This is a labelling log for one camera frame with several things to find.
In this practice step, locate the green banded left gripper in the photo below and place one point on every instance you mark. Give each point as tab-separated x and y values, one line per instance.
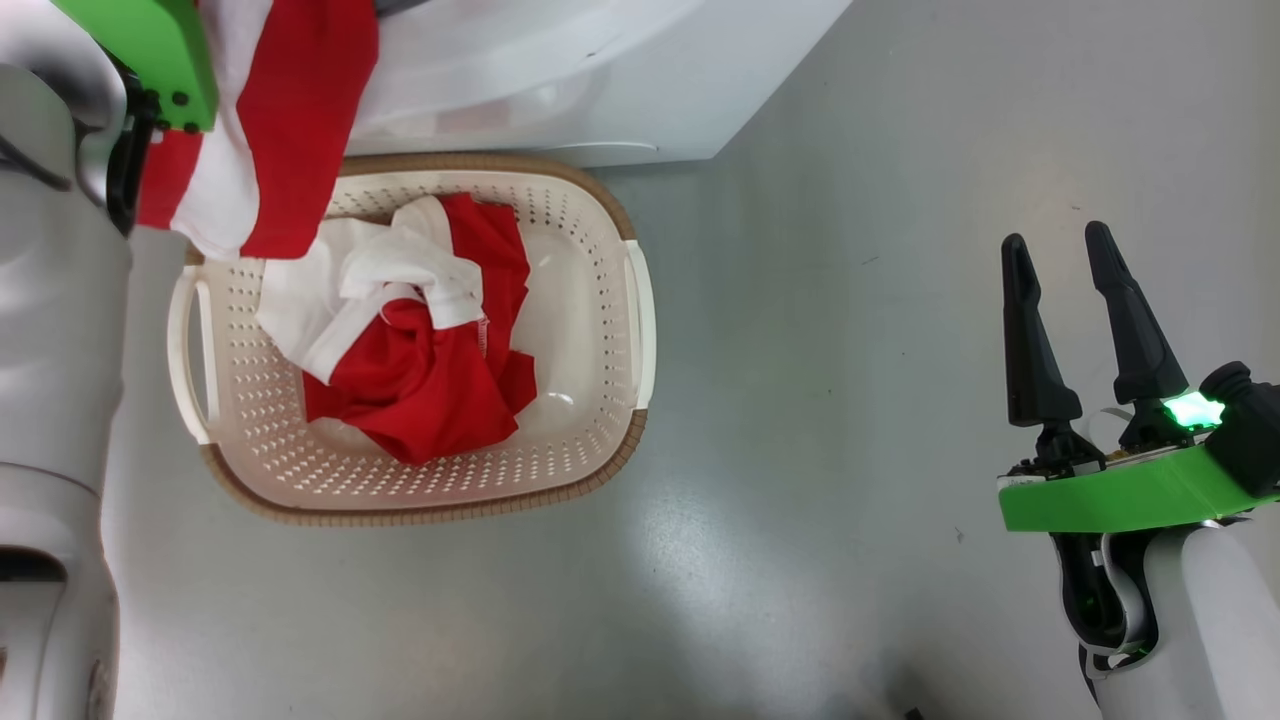
150	50

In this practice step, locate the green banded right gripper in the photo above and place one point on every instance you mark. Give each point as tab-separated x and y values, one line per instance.
1100	500

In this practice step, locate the red and white garment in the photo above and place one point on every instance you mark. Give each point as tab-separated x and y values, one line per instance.
300	120
420	380

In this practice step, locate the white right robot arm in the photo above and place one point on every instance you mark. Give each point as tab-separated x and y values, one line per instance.
1220	630

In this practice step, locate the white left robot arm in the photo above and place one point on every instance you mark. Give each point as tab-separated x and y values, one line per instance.
50	350

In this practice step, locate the white front-load washing machine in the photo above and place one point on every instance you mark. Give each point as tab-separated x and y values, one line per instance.
640	90

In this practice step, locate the cream basket with brown rim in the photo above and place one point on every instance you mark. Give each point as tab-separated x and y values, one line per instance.
580	330

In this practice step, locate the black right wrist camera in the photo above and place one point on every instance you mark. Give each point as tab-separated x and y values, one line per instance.
1250	430

